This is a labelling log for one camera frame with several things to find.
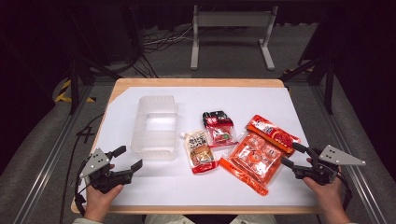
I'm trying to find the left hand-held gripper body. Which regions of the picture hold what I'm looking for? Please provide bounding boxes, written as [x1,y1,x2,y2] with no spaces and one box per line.
[78,147,134,194]

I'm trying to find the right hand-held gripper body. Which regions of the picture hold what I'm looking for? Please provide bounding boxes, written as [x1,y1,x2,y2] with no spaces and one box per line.
[292,145,367,187]

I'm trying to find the large orange snack packet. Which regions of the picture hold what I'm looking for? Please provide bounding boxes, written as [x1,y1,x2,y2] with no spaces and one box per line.
[218,114,302,197]

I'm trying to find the translucent plastic container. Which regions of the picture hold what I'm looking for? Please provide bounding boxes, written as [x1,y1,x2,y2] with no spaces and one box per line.
[130,94,179,161]

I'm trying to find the small red black snack packet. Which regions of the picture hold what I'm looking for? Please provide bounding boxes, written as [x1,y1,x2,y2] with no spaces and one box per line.
[202,110,239,148]

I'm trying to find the person's left hand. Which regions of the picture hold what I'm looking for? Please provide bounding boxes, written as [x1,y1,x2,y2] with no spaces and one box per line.
[83,163,124,223]

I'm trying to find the person's right hand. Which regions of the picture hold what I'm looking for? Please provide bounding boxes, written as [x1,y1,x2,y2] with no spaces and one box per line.
[303,158,344,210]

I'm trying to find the person's pale trousers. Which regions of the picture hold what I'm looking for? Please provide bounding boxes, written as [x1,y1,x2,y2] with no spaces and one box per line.
[144,214,278,224]

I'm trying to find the white red sauce pouch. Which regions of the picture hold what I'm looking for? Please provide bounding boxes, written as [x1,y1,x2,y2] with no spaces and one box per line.
[180,130,219,175]

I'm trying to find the black tripod stand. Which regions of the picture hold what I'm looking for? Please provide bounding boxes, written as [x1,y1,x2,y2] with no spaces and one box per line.
[64,8,123,116]
[279,55,336,115]

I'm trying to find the yellow black hazard tape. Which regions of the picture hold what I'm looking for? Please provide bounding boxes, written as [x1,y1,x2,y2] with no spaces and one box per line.
[54,78,97,104]

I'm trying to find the white table mat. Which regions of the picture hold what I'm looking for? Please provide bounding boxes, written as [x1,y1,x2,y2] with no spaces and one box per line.
[78,86,318,207]

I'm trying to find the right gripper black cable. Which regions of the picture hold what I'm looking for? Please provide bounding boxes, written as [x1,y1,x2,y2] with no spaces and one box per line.
[335,172,353,212]

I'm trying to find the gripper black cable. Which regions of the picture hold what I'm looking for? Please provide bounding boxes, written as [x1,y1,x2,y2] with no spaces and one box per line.
[335,172,353,212]
[59,113,106,224]

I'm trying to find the aluminium floor rail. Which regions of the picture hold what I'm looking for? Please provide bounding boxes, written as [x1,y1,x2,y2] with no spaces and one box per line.
[311,85,389,224]
[12,85,94,224]

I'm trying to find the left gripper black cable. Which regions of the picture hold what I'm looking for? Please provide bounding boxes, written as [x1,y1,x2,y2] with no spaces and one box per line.
[59,113,106,224]

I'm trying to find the floor cable bundle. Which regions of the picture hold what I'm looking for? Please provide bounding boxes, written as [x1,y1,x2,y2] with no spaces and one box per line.
[141,26,194,53]

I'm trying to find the white metal stand frame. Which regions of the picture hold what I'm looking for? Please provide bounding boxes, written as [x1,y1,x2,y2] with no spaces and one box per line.
[190,4,279,71]

